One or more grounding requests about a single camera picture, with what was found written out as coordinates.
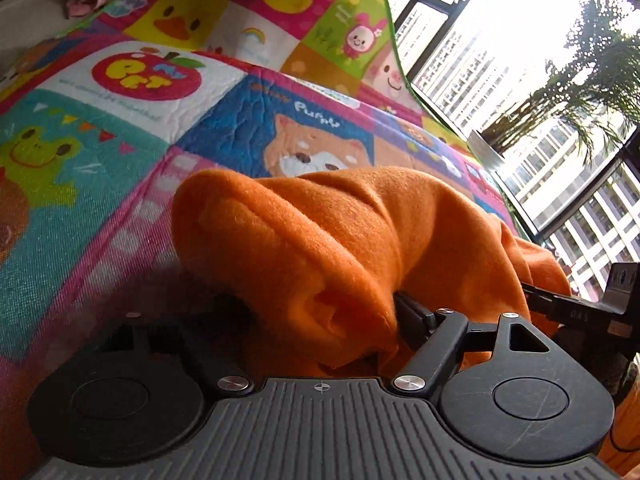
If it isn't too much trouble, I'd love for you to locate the orange fleece garment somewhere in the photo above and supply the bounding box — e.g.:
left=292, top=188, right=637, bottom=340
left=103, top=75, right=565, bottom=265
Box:
left=171, top=167, right=570, bottom=378

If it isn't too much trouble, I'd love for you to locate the potted green plant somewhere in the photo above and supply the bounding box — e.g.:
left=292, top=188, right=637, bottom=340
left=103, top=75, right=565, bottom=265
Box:
left=480, top=0, right=639, bottom=162

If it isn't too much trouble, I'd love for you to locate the colourful cartoon play mat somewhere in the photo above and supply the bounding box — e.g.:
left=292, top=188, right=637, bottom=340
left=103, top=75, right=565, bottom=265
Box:
left=1, top=0, right=509, bottom=479

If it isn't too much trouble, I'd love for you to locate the grey covered sofa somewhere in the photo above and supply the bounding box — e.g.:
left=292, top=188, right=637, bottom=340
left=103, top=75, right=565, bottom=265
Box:
left=1, top=0, right=85, bottom=74

